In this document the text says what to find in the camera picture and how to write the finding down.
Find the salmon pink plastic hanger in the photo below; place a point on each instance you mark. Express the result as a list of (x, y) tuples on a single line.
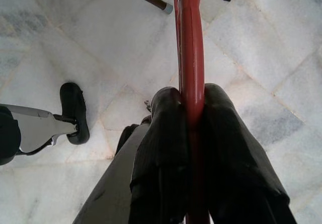
[(191, 45)]

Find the robot leg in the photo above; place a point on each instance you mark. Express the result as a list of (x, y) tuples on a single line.
[(73, 113), (108, 183)]

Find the robot right leg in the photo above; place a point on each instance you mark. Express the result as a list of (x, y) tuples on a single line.
[(108, 183)]

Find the robot left leg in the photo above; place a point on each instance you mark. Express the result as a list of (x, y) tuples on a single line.
[(73, 113)]

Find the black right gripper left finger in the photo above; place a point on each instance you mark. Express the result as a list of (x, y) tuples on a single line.
[(163, 146)]

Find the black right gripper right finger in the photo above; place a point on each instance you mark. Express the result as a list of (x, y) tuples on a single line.
[(231, 158)]

